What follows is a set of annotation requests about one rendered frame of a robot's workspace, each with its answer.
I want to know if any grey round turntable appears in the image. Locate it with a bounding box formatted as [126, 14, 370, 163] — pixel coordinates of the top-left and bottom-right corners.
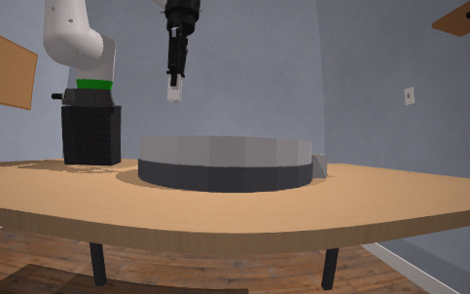
[138, 135, 328, 193]

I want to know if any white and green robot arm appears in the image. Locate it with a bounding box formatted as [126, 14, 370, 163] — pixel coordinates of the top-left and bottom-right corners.
[43, 0, 202, 107]

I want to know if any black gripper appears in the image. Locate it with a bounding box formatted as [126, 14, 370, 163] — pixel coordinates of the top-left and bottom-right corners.
[166, 12, 196, 102]

